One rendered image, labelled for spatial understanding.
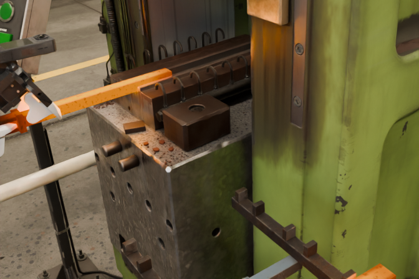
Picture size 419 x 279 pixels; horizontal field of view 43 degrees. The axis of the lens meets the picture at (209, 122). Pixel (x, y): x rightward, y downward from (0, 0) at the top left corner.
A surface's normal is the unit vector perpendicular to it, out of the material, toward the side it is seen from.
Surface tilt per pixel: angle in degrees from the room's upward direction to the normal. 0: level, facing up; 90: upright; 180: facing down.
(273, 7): 90
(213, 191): 90
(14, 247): 0
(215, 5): 90
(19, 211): 0
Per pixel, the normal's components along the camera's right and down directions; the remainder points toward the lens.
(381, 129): 0.59, 0.36
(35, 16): 0.88, 0.19
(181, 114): -0.05, -0.87
